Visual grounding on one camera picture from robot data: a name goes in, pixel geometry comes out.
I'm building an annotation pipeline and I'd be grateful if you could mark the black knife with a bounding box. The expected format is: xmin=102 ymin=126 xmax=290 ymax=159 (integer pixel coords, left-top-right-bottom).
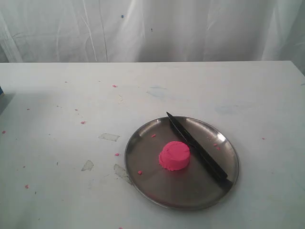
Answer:
xmin=166 ymin=112 xmax=228 ymax=182

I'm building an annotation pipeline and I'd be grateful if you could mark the pink clay lump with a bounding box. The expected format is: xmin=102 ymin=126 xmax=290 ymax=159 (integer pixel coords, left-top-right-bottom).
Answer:
xmin=159 ymin=141 xmax=190 ymax=171

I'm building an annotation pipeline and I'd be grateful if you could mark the round steel plate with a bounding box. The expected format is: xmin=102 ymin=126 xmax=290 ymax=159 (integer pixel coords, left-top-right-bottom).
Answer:
xmin=124 ymin=116 xmax=240 ymax=210

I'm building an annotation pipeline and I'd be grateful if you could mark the white backdrop curtain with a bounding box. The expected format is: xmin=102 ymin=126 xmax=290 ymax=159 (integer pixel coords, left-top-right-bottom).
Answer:
xmin=0 ymin=0 xmax=305 ymax=64

